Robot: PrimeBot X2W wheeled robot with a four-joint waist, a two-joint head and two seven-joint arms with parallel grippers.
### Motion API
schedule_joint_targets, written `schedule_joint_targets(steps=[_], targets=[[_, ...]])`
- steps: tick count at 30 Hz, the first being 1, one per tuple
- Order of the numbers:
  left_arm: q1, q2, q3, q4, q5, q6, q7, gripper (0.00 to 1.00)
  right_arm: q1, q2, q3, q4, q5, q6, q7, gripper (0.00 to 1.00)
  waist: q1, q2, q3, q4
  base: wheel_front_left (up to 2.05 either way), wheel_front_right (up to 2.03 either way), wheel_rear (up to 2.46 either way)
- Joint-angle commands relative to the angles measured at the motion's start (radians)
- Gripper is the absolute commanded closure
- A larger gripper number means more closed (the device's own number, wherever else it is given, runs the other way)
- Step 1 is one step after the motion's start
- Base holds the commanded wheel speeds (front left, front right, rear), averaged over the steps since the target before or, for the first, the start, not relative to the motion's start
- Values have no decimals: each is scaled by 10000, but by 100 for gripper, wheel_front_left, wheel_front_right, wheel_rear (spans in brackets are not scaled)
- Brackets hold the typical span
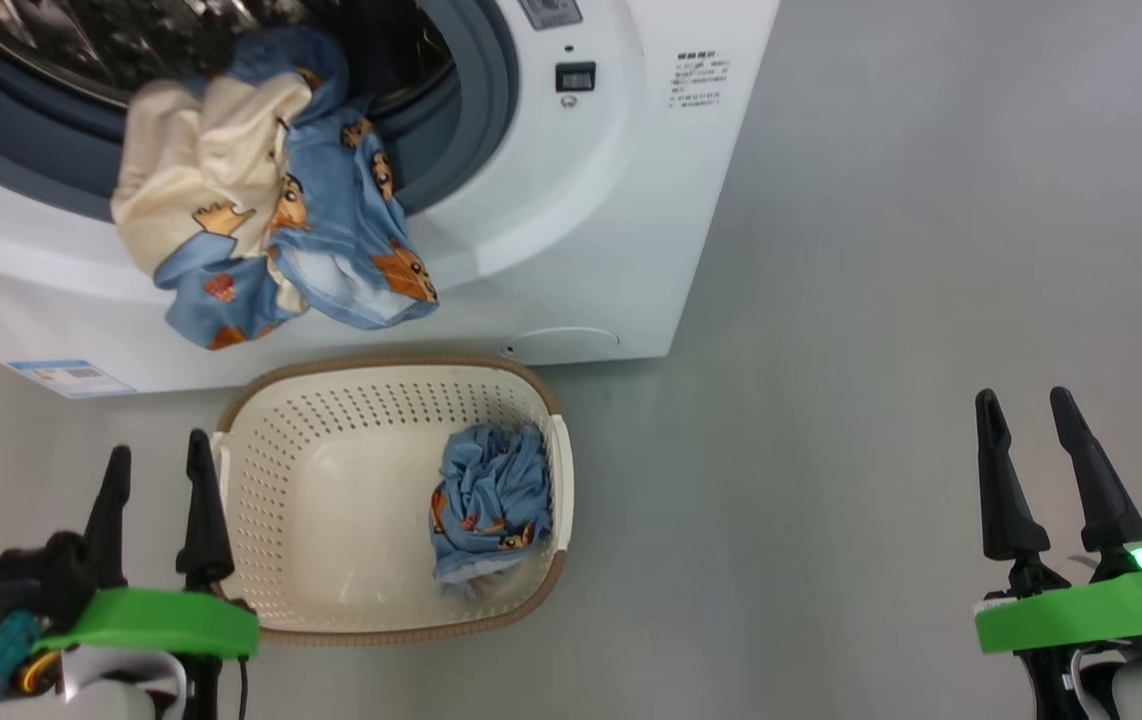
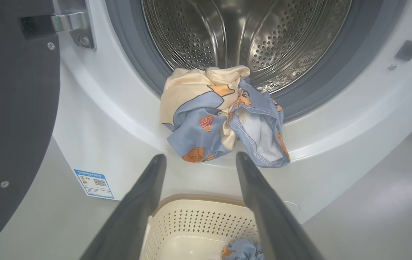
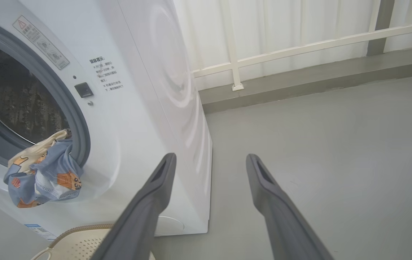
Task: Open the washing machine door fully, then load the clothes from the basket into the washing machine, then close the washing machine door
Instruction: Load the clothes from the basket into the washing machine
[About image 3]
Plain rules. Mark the steel washing machine drum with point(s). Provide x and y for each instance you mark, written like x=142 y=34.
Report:
x=18 y=97

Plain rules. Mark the cream perforated basket brown rim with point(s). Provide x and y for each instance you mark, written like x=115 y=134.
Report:
x=79 y=245

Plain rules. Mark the white metal railing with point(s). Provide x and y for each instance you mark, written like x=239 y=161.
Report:
x=299 y=48

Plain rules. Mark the blue energy label sticker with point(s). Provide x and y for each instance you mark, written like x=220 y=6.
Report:
x=42 y=232

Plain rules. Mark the blue garment with cream lining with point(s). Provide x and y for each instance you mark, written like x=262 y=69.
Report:
x=47 y=173

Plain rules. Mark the white front-load washing machine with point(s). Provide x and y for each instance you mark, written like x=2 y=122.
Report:
x=137 y=108

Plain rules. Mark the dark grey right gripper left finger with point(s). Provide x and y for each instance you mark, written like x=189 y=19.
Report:
x=137 y=216

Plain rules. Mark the grey warning sticker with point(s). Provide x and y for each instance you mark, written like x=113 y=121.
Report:
x=40 y=41

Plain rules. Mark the black square door latch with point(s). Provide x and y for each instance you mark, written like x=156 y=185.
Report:
x=83 y=90

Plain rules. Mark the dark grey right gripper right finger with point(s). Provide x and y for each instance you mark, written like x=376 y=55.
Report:
x=285 y=224

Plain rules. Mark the round white filter cover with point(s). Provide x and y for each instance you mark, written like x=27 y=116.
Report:
x=171 y=225

